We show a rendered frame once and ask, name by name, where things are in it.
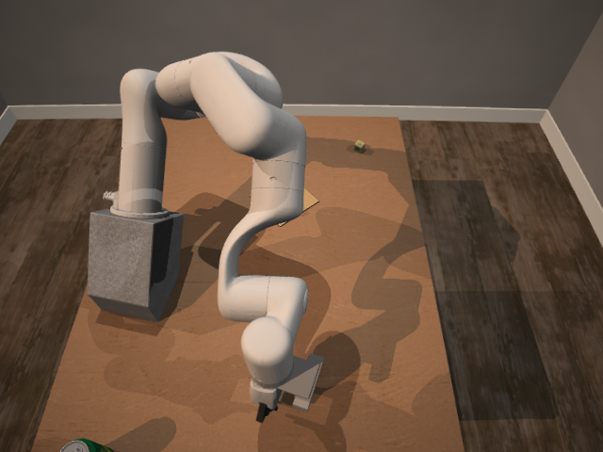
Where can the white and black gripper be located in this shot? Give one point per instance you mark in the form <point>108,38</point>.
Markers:
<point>268,398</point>

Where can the tan square mat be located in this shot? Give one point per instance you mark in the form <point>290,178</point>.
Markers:
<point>308,201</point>

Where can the green drink can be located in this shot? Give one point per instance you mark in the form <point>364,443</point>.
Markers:
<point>85,445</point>

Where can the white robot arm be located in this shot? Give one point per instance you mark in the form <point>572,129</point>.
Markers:
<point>250,121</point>

